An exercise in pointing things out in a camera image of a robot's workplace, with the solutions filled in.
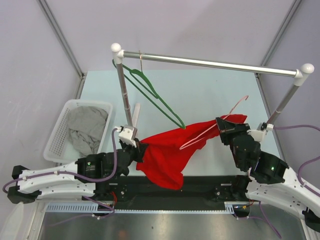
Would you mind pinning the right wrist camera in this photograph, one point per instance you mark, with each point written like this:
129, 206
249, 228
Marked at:
260, 133

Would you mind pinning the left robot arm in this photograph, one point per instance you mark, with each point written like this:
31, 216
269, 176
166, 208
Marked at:
87, 177

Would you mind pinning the silver clothes rack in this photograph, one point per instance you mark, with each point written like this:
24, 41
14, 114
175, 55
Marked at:
300, 75

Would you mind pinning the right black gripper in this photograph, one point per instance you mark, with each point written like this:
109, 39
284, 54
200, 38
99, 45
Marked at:
226, 128

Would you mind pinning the white plastic basket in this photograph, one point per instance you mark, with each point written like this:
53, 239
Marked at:
59, 148

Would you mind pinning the grey t shirt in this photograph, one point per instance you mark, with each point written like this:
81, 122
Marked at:
86, 125

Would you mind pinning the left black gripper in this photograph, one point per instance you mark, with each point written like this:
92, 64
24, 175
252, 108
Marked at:
140, 150

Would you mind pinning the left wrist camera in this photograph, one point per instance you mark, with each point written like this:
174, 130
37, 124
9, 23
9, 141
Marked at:
127, 135

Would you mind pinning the red t shirt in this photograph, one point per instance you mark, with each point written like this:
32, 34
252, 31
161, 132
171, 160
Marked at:
163, 162

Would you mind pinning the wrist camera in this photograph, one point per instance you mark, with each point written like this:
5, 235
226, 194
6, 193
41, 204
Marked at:
260, 133
127, 135

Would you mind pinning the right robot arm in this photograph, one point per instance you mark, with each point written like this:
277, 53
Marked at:
270, 179

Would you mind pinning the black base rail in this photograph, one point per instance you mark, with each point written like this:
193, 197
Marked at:
212, 188

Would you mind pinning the green velvet hanger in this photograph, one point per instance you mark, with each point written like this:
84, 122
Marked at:
141, 83

